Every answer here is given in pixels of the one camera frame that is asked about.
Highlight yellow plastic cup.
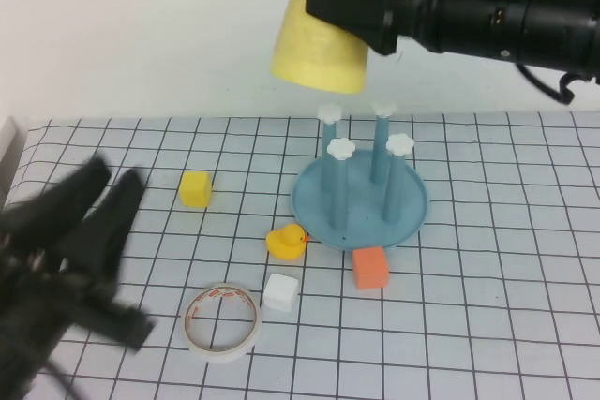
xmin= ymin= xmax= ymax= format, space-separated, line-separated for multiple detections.
xmin=269 ymin=0 xmax=370 ymax=95

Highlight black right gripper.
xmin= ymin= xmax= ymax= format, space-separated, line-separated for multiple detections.
xmin=304 ymin=0 xmax=452 ymax=57

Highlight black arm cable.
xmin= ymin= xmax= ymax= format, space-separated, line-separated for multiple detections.
xmin=41 ymin=357 xmax=93 ymax=400
xmin=515 ymin=60 xmax=600 ymax=106

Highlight white foam cube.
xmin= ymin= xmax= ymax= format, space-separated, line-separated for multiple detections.
xmin=262 ymin=273 xmax=300 ymax=313

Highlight yellow foam cube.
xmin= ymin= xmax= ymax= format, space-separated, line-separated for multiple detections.
xmin=178 ymin=170 xmax=214 ymax=209

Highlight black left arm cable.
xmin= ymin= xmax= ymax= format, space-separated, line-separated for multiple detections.
xmin=41 ymin=357 xmax=93 ymax=400

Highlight white edge board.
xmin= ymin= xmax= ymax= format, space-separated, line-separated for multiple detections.
xmin=0 ymin=116 xmax=24 ymax=204

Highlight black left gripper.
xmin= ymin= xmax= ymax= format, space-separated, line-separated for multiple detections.
xmin=0 ymin=156 xmax=158 ymax=352

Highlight orange foam cube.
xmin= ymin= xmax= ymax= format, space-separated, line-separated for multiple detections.
xmin=352 ymin=246 xmax=391 ymax=291

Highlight white tape roll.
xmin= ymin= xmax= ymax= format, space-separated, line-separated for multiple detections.
xmin=181 ymin=281 xmax=263 ymax=363

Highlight blue cup stand white caps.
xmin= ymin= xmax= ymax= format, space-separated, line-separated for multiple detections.
xmin=291 ymin=103 xmax=430 ymax=251

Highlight yellow rubber duck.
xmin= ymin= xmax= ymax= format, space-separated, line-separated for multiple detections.
xmin=265 ymin=223 xmax=310 ymax=261

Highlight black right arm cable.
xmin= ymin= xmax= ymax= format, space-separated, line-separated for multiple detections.
xmin=515 ymin=60 xmax=600 ymax=106

